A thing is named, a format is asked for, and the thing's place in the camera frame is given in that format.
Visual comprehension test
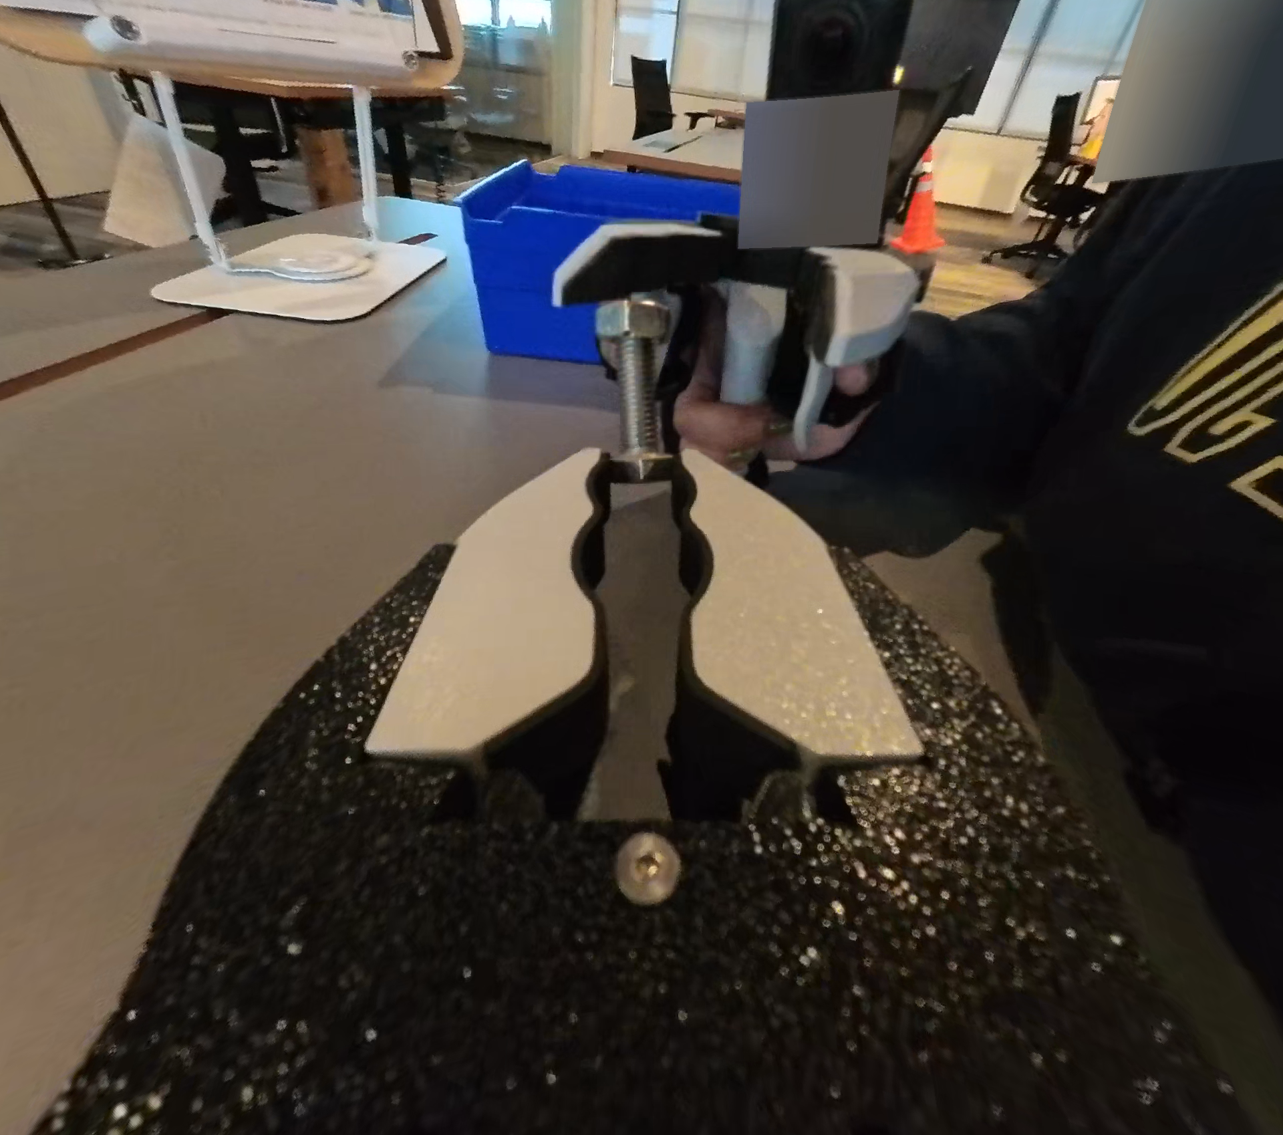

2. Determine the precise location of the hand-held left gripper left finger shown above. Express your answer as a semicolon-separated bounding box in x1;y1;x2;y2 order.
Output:
364;448;609;766

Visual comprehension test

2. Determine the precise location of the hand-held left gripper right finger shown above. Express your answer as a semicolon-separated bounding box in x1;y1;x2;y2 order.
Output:
678;450;926;766

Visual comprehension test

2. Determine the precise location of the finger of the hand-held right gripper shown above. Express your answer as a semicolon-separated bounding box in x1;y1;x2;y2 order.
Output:
550;214;745;308
799;245;931;367

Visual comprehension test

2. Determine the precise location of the blue plastic bin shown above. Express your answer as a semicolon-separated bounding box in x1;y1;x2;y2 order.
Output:
458;161;748;367

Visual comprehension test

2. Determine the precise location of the steel hex bolt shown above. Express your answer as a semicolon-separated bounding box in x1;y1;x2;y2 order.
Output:
594;298;673;459

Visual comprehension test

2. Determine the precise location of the person's right forearm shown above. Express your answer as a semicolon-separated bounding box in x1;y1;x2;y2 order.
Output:
765;293;1074;560

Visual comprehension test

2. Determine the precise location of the person's right hand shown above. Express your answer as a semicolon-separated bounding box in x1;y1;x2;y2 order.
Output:
673;321;885;467

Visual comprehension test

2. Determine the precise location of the orange traffic cone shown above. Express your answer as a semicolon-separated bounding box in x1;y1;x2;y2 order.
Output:
889;145;947;257

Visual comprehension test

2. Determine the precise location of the grey background table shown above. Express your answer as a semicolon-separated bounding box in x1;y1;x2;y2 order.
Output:
601;107;748;185

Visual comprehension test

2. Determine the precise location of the black office chair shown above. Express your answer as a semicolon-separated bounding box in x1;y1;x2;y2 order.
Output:
986;93;1103;266
629;55;678;145

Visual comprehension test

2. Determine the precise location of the instruction sign stand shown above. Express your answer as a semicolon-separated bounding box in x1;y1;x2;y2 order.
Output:
0;0;467;322

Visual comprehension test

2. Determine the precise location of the wooden desk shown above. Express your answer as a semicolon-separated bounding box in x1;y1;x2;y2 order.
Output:
114;67;452;209

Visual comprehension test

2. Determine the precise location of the white paper bag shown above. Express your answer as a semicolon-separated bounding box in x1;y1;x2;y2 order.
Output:
100;117;228;246

